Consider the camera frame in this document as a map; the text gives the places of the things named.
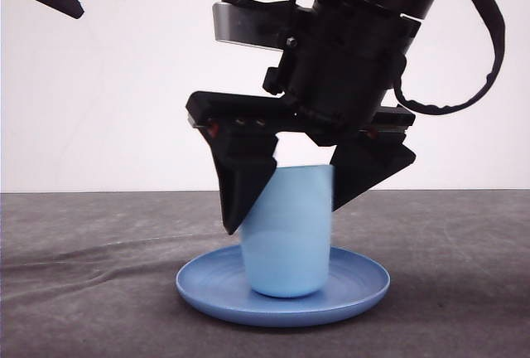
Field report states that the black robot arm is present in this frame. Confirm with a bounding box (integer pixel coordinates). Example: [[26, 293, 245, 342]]
[[186, 0, 433, 234]]

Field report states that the light blue plastic cup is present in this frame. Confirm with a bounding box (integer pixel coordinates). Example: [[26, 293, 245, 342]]
[[238, 165, 335, 298]]

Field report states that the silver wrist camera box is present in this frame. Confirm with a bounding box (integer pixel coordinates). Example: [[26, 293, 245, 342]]
[[212, 0, 314, 51]]

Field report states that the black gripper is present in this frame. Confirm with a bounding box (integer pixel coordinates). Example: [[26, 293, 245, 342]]
[[186, 0, 420, 235]]

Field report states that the blue plastic plate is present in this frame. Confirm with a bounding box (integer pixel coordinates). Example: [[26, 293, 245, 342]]
[[176, 245, 391, 328]]

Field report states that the dark grey table cloth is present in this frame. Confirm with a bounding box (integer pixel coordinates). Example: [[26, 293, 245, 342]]
[[1, 190, 529, 357]]

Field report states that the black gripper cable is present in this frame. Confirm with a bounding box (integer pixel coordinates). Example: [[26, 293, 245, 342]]
[[393, 0, 507, 114]]

